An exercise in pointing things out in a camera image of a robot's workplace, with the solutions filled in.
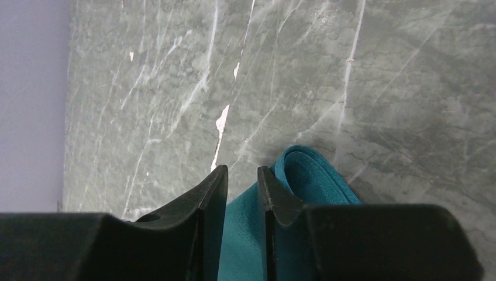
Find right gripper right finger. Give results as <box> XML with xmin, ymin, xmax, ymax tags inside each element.
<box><xmin>257</xmin><ymin>166</ymin><xmax>484</xmax><ymax>280</ymax></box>

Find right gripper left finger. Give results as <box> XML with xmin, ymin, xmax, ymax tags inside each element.
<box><xmin>1</xmin><ymin>165</ymin><xmax>228</xmax><ymax>280</ymax></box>

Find teal cloth napkin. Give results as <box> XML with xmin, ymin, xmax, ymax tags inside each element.
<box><xmin>218</xmin><ymin>145</ymin><xmax>361</xmax><ymax>280</ymax></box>

